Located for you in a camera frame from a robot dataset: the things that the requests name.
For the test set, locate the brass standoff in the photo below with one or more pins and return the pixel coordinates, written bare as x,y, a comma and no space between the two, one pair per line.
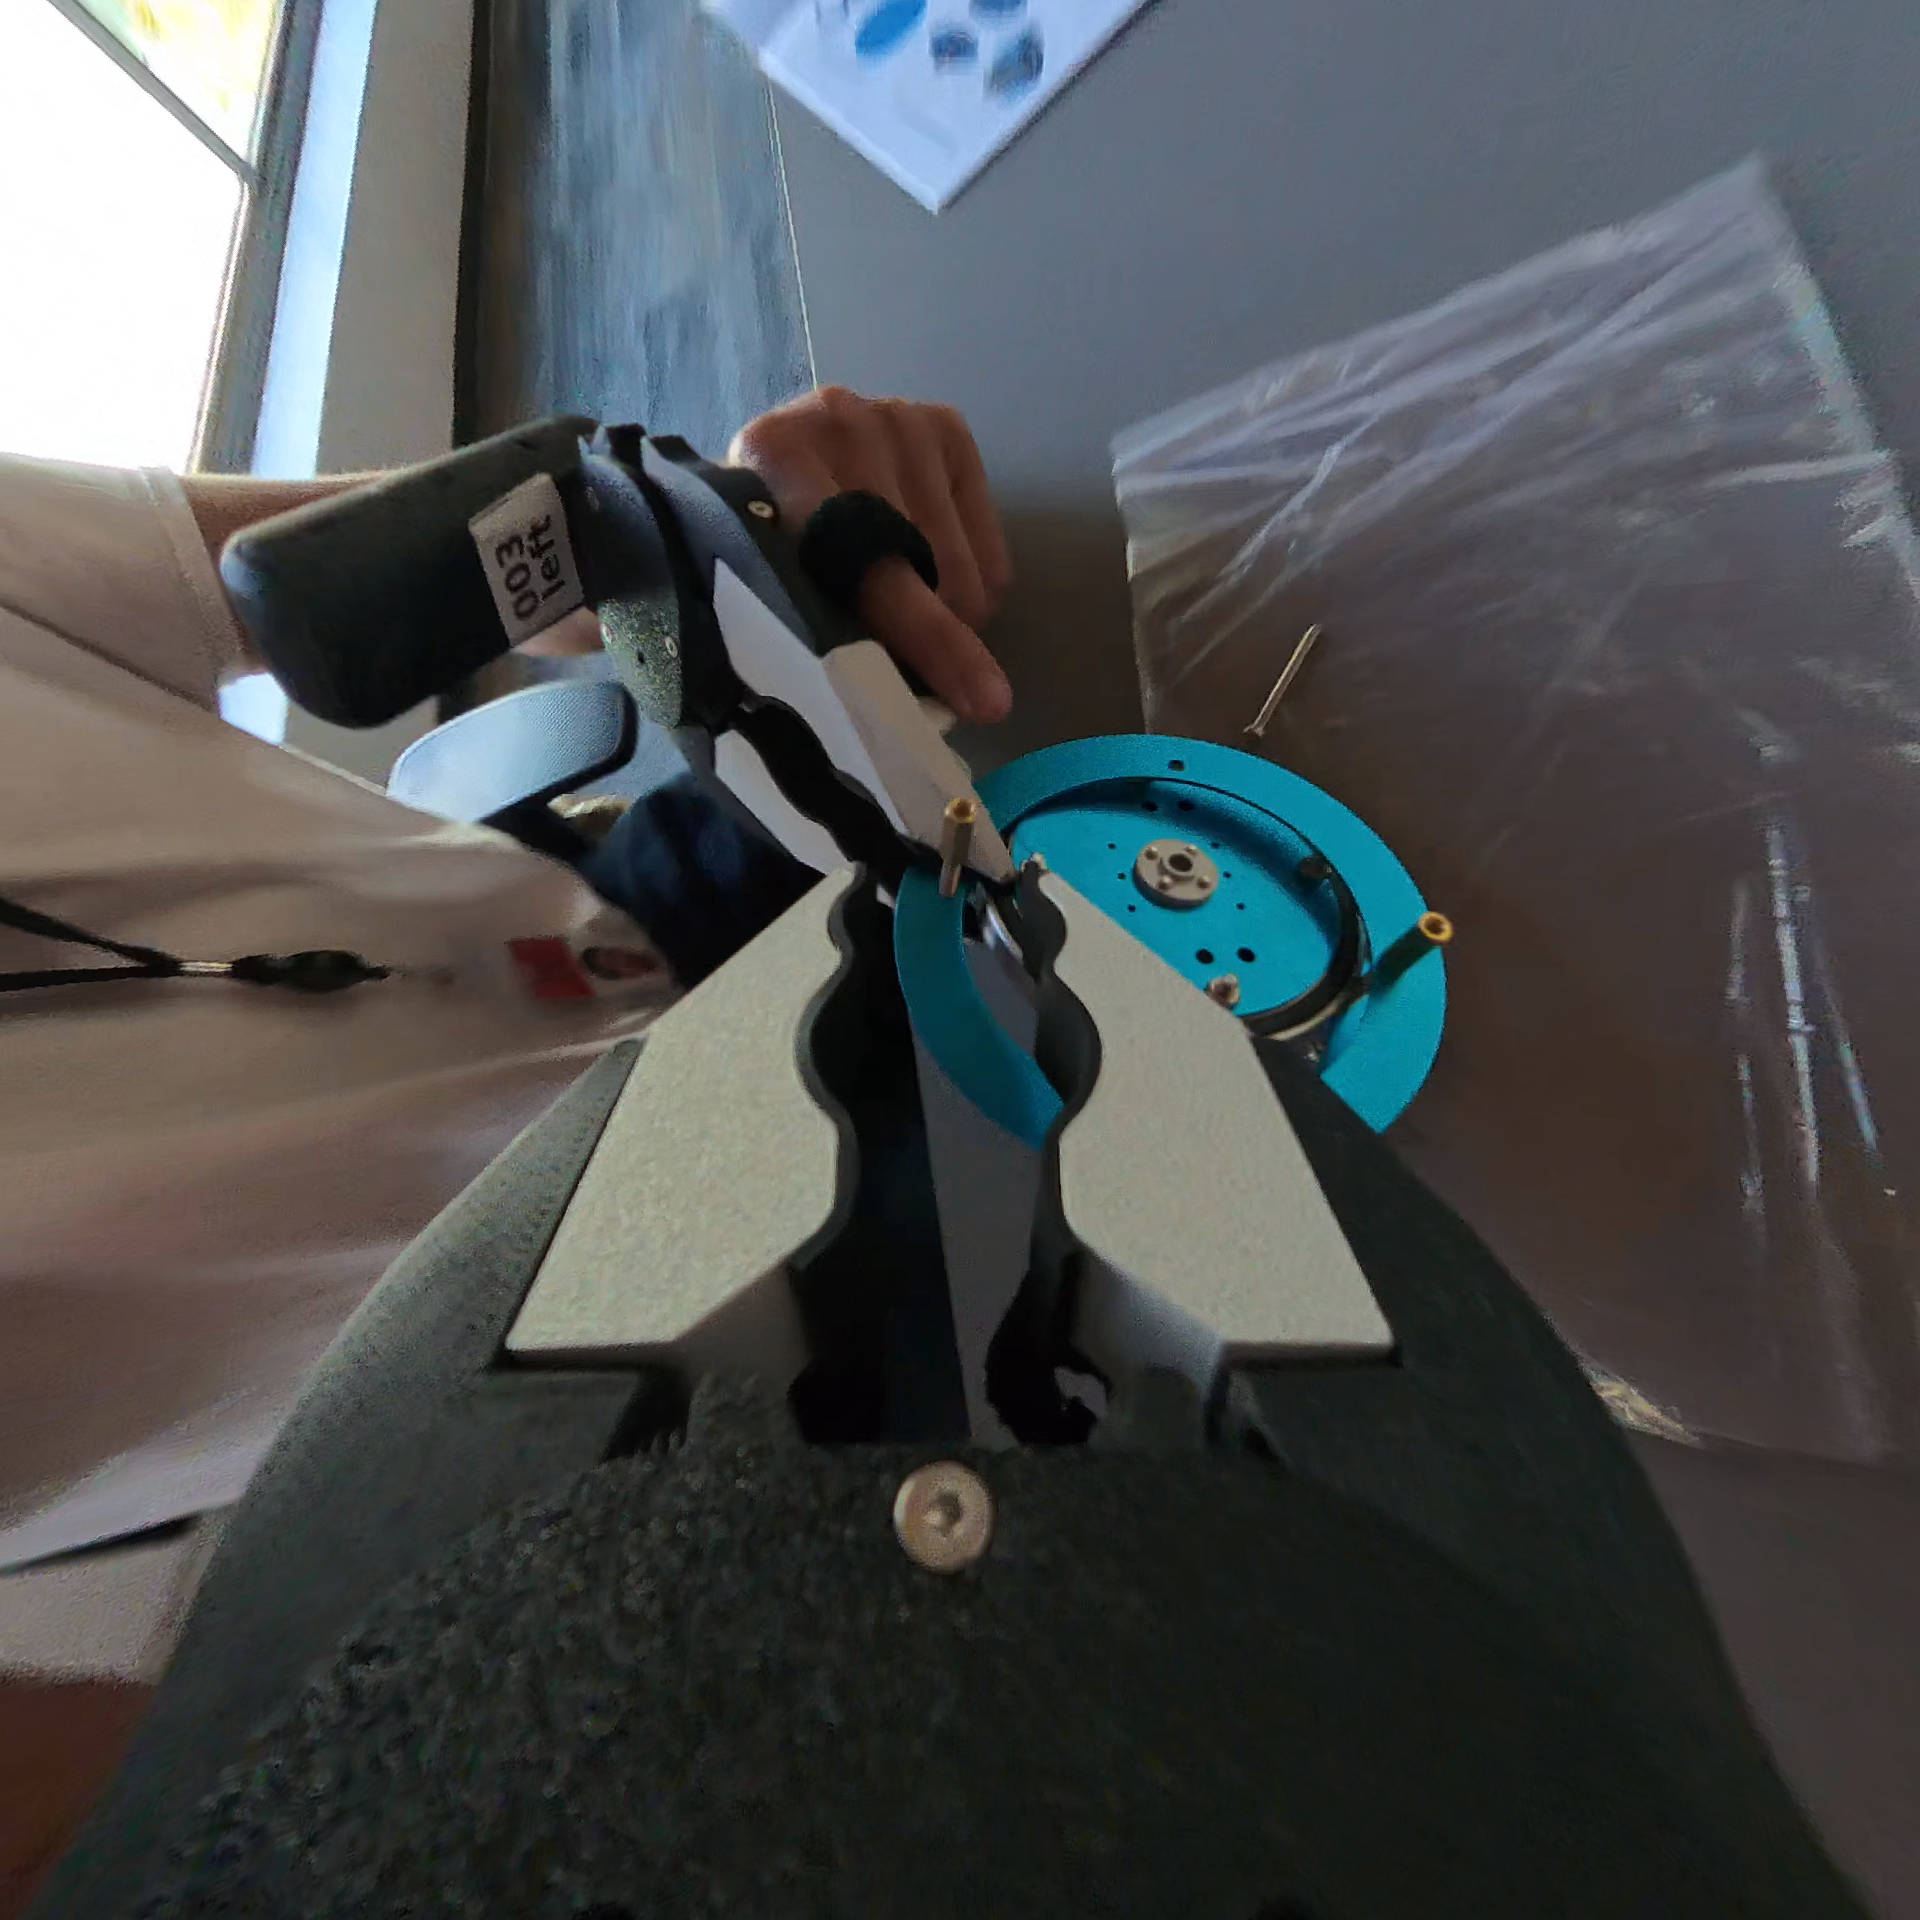
961,845
1417,953

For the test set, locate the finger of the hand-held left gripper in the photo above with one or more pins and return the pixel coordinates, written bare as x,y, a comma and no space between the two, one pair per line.
781,795
884,703

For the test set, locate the blue round metal turntable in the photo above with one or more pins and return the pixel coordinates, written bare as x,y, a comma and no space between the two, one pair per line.
1396,1050

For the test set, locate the long steel screw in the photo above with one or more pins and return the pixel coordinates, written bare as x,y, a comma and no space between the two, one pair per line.
1283,683

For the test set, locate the person's beige shirt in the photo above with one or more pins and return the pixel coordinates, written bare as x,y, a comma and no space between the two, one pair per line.
224,1124

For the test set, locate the large window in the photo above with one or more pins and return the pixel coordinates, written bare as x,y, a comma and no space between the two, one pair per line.
104,224

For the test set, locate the grey desk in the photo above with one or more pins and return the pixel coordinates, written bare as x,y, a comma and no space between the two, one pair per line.
1274,300

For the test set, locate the person's left hand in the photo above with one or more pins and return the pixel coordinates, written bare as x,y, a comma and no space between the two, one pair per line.
900,450

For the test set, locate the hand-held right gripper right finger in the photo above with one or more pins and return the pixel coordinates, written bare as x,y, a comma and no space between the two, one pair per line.
1201,1184

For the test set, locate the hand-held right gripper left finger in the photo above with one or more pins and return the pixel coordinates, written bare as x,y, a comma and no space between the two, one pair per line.
689,1184

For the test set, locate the black chair armrest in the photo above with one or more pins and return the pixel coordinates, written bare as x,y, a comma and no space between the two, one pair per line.
509,748

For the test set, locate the red id badge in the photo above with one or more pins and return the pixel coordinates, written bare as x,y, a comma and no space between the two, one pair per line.
569,967

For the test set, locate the printed instruction sheet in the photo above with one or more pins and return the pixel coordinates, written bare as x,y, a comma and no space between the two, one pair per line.
930,90

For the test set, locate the clear plastic bag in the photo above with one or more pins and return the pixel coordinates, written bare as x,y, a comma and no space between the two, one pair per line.
1574,748

